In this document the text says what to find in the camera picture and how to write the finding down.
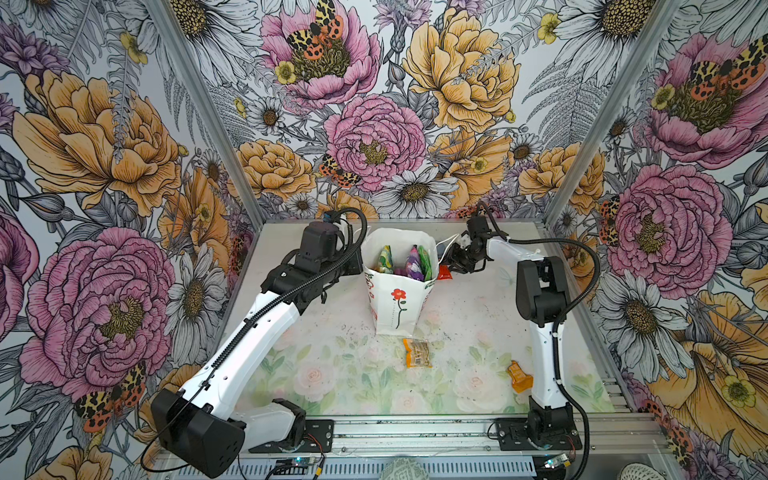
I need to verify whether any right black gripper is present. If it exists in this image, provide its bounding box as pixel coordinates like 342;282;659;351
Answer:
441;241;488;274

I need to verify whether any red snack packet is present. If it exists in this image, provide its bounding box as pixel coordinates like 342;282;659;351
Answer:
437;264;453;280

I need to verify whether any green Lays chips bag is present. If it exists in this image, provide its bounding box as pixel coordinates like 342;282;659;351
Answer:
417;245;433;281

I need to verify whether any purple Foxs berries candy bag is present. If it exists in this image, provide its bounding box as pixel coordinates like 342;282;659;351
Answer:
404;245;426;282

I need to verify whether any green Foxs candy bag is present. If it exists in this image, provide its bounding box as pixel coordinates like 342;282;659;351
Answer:
375;245;394;274

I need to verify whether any white floral paper bag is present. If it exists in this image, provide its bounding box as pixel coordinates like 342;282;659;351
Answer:
361;228;455;338

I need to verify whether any small tan snack packet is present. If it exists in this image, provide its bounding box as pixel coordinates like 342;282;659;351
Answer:
403;338;432;368

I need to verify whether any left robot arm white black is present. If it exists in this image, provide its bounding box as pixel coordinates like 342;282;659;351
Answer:
151;210;367;478

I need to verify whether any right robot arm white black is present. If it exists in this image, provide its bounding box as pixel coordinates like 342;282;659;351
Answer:
444;214;582;450

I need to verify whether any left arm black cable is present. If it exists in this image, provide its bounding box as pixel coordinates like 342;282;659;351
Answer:
139;206;369;475

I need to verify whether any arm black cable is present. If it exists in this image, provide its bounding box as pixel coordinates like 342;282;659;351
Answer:
475;200;602;480
139;206;369;475

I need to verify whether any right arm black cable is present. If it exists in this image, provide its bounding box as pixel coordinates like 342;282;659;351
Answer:
475;200;602;480

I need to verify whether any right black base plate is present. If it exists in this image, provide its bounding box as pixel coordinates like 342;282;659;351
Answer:
491;417;583;451

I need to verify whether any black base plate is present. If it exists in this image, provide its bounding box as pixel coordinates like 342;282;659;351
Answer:
491;417;583;451
248;419;335;454

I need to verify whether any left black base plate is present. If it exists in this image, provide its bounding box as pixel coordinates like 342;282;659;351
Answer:
248;419;335;454

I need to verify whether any aluminium mounting rail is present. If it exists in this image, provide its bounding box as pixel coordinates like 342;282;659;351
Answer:
156;413;683;479

